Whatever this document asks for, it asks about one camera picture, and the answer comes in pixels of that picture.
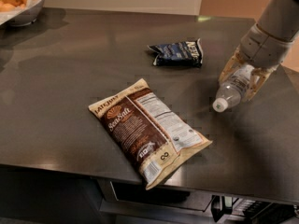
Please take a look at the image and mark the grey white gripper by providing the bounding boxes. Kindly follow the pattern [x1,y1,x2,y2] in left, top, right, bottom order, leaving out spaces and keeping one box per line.
[218,24,293,102]

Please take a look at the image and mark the clear plastic water bottle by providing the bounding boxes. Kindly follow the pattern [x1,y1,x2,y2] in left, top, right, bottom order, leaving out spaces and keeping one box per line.
[212,64,253,112]

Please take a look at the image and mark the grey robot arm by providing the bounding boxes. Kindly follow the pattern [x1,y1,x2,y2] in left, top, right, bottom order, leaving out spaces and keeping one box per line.
[219,0,299,101]

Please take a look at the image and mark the small dark blue chip bag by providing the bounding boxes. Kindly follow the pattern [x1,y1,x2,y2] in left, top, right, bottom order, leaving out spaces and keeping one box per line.
[149,39,204,68]

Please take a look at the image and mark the brown Late July chip bag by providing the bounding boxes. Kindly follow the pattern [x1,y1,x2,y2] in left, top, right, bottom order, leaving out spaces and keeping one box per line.
[89,79,211,189]

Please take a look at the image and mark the black equipment under table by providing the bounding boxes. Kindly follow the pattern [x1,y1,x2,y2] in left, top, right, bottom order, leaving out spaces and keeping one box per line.
[210,196,298,224]

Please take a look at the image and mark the metal drawer under table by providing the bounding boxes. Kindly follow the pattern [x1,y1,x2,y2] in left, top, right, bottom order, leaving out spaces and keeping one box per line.
[97,179,212,215]

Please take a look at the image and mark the silver metal fruit bowl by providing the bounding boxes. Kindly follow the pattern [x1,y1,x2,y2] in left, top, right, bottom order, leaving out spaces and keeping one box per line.
[6,0,49,28]

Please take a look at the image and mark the orange fruit lower left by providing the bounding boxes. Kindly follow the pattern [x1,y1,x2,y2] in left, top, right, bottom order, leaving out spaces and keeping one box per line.
[0,4,16,12]

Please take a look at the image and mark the white paper bowl liner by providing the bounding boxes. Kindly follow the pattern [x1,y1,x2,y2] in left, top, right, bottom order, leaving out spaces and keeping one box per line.
[0,0,48,26]

